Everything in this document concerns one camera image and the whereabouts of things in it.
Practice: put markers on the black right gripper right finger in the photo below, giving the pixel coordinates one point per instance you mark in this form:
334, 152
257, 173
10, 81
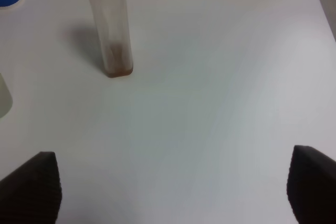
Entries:
311, 185

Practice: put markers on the light green plastic cup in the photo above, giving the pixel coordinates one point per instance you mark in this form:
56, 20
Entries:
6, 100

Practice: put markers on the clear bottle with brown drink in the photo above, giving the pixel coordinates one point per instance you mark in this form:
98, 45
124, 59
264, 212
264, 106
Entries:
112, 24

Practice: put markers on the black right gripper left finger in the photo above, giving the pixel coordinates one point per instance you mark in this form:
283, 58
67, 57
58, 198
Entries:
32, 193

